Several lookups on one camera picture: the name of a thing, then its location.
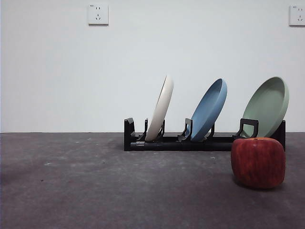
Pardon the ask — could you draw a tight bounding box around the blue plate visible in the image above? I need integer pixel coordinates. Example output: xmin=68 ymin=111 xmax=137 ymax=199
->
xmin=190 ymin=78 xmax=228 ymax=141

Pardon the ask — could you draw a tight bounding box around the white wall socket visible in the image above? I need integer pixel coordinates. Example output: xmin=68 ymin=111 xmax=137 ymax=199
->
xmin=289 ymin=5 xmax=305 ymax=27
xmin=88 ymin=2 xmax=109 ymax=26

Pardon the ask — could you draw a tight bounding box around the green plate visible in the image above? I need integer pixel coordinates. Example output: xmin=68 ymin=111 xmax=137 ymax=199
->
xmin=242 ymin=76 xmax=290 ymax=139

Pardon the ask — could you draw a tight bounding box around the cream yellow plate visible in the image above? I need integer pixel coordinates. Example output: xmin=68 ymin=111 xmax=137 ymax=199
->
xmin=144 ymin=74 xmax=174 ymax=142

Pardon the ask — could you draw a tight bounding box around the black plate rack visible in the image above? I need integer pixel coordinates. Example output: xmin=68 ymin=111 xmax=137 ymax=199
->
xmin=123 ymin=117 xmax=286 ymax=152

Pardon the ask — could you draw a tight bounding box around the red apple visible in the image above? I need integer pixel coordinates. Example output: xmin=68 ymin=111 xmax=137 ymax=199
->
xmin=230 ymin=137 xmax=286 ymax=189

